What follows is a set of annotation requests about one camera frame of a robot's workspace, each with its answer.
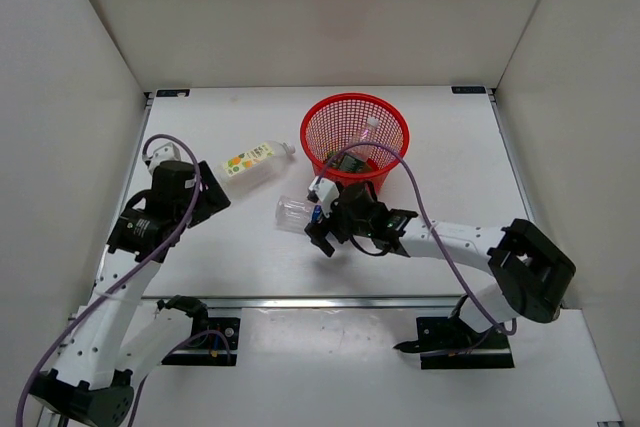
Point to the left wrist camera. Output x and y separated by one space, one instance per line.
166 152

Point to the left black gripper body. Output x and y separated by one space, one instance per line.
187 206

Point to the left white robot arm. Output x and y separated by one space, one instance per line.
95 377

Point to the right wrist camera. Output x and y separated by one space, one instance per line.
324 193

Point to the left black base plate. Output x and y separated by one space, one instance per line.
213 340

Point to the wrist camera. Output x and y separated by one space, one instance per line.
324 193
166 152

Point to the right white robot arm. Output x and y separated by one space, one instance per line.
531 274

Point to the white juice bottle fruit label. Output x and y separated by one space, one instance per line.
257 165

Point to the aluminium table rail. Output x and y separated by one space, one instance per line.
333 302

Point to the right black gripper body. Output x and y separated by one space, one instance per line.
344 225

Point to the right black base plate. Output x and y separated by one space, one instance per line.
447 343

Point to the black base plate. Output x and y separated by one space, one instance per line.
213 340
447 343

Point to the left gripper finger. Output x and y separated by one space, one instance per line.
212 198
199 216

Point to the clear bottle green label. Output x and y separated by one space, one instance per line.
356 159

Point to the red plastic mesh basket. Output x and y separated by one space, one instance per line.
331 123

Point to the clear bottle blue label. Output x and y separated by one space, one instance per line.
293 215

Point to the green plastic bottle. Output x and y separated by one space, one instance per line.
334 159

